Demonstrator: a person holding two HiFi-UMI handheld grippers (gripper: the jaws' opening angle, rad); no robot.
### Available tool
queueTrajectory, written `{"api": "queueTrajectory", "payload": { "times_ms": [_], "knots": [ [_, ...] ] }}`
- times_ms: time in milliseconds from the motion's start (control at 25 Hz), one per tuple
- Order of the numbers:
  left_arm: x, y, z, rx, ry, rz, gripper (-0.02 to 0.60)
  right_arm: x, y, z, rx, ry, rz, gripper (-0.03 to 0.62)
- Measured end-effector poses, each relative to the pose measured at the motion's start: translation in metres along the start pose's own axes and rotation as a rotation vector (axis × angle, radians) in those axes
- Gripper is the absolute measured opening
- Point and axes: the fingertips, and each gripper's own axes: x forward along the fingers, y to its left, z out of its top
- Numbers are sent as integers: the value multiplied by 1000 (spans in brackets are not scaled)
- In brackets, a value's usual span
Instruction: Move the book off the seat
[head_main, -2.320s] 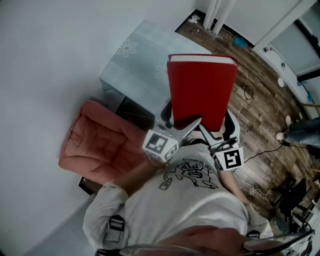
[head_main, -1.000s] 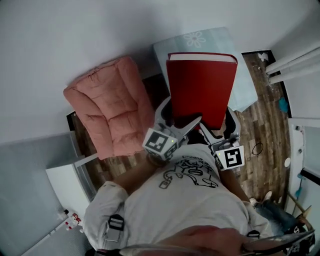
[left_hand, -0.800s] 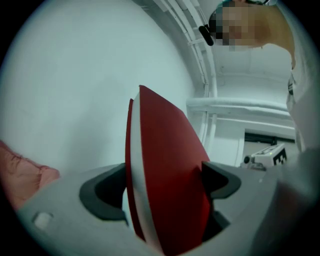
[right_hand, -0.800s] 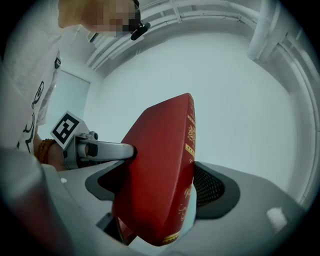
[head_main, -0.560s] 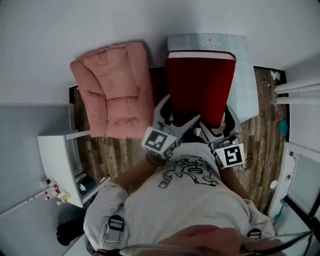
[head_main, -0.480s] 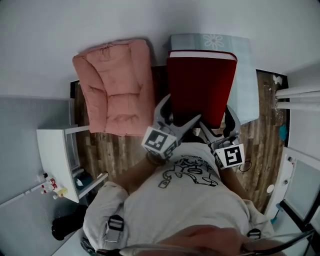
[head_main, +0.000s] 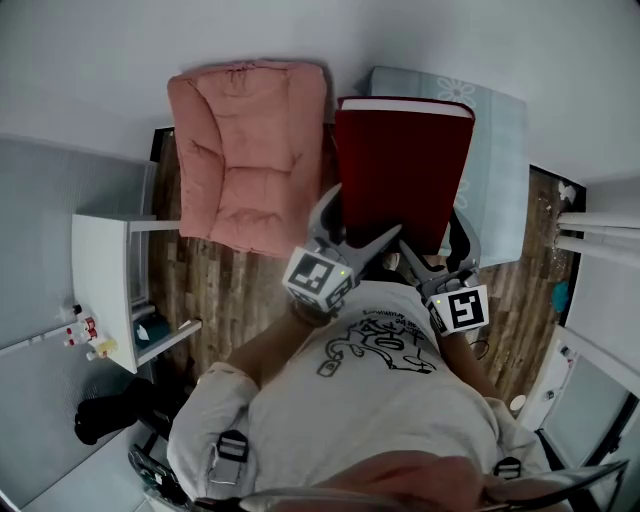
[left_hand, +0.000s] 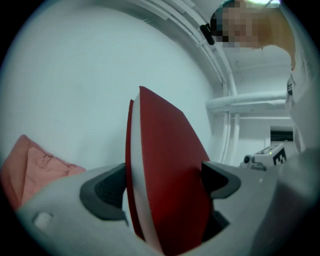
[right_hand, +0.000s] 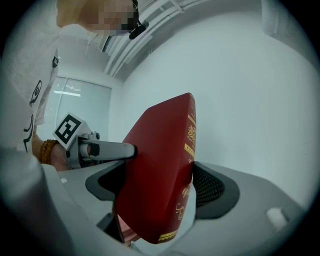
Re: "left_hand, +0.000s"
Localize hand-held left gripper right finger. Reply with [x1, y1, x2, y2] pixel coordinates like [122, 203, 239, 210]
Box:
[184, 161, 279, 256]

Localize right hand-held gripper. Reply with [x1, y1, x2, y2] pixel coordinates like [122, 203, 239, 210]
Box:
[239, 142, 289, 172]

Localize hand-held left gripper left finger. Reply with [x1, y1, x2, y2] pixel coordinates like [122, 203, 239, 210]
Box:
[16, 162, 161, 256]

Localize pink cushioned armchair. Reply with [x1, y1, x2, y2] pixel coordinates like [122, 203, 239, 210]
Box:
[0, 134, 87, 212]

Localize red hardcover book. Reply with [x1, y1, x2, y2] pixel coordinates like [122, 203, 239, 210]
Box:
[124, 85, 215, 256]

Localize white vertical pipes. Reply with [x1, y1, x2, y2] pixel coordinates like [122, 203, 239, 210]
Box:
[220, 82, 241, 166]

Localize thick white horizontal pipe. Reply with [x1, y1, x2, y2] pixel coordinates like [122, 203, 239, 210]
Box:
[204, 90, 289, 113]

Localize person's white printed t-shirt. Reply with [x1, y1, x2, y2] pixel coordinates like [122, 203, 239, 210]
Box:
[279, 0, 320, 156]

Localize person's head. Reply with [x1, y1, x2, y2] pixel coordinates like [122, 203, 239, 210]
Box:
[209, 0, 298, 71]

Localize white ceiling pipe rack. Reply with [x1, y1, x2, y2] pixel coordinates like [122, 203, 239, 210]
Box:
[149, 0, 239, 96]

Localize black head-worn camera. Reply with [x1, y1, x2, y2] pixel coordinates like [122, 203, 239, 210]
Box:
[199, 23, 216, 46]

